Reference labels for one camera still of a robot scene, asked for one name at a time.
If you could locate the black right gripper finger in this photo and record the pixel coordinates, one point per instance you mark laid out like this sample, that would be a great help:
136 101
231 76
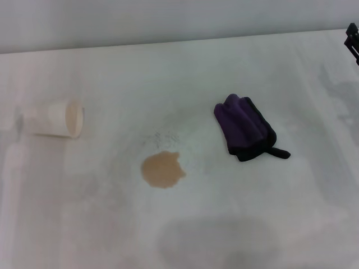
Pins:
354 30

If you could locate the purple rag with black trim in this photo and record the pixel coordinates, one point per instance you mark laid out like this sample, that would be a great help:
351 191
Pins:
244 126

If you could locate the brown water stain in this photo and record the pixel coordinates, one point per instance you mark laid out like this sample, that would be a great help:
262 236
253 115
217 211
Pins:
161 170

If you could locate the white paper cup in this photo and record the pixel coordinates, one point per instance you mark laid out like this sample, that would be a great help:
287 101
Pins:
53 119

